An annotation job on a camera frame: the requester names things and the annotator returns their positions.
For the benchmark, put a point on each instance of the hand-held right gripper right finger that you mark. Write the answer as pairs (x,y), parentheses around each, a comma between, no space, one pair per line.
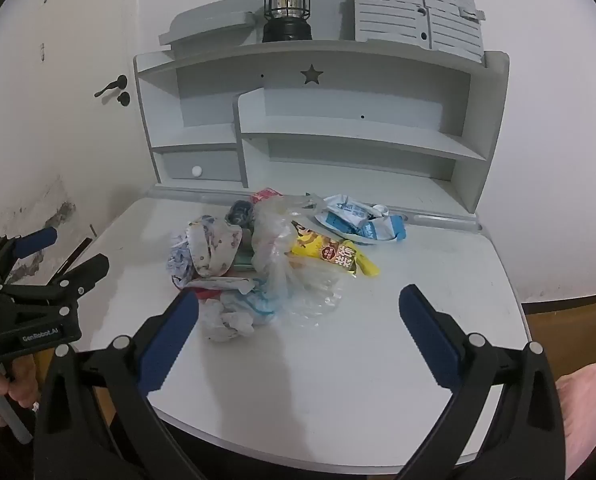
(428,330)

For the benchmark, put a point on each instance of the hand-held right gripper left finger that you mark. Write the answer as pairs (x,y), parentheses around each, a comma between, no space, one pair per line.
(170,340)

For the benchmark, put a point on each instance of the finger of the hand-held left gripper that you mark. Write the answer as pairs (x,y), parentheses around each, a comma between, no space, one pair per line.
(35,240)
(85,272)

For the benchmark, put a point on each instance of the person's left hand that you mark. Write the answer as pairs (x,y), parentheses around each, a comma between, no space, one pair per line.
(22,385)

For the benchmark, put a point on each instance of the crumpled white tissue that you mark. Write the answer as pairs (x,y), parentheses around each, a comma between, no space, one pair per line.
(222,320)

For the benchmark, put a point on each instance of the white red paper wrapper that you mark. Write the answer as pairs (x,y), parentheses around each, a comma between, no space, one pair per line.
(217,285)

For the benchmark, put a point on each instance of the crumpled blue white paper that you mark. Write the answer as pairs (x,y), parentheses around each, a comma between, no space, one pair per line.
(180,265)

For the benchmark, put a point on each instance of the patterned white cloth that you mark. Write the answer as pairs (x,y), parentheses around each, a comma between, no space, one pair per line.
(212,250)

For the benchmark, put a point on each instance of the yellow snack wrapper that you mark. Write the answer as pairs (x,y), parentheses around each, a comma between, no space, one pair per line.
(328,250)

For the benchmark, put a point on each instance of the clear plastic bag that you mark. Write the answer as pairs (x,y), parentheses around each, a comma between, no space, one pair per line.
(273,245)

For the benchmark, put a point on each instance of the blue white plastic package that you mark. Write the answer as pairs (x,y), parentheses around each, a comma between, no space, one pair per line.
(348,210)

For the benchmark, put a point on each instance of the dark blue crumpled wrapper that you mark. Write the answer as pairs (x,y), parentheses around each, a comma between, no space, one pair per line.
(237,212)

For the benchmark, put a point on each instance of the white drawer knob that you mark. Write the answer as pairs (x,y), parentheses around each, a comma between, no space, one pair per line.
(196,171)

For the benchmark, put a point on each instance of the black door lock knob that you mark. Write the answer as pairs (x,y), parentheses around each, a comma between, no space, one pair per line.
(123,99)

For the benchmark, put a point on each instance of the grey drawer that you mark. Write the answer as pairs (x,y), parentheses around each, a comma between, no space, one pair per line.
(217,165)

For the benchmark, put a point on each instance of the small red box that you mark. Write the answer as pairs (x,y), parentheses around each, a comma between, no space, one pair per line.
(265,196)

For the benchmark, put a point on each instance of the person's bare leg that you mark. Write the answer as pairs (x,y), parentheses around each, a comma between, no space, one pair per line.
(588,400)

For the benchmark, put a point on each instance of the grey desk shelf unit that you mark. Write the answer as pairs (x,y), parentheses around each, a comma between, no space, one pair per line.
(328,105)

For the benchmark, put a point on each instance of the grey slatted panel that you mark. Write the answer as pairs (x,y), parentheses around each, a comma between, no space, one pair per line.
(403,15)

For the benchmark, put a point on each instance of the black camping lantern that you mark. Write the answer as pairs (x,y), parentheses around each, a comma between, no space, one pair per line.
(288,10)

